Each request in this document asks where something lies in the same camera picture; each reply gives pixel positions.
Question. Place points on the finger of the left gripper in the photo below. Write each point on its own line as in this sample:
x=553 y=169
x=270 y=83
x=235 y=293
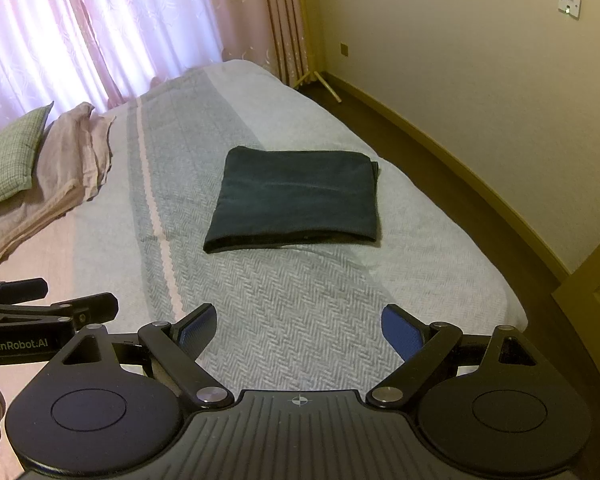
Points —
x=16 y=292
x=95 y=309

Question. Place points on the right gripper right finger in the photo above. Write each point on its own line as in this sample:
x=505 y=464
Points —
x=424 y=349

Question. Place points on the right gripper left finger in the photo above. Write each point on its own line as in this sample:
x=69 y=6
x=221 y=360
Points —
x=175 y=348

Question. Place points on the dark blue denim jeans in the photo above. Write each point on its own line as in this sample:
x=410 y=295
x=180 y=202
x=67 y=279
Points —
x=277 y=198

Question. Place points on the green checked cushion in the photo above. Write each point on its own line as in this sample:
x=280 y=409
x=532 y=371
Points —
x=19 y=142

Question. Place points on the pink grey striped bedspread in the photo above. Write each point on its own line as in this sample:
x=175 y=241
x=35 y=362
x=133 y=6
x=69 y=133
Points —
x=293 y=317

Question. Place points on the pink curtain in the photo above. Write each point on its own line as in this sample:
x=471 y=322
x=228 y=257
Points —
x=65 y=52

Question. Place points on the wooden drying rack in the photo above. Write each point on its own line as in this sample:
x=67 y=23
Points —
x=292 y=42

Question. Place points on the white wall switch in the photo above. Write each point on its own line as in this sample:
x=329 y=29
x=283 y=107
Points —
x=571 y=8

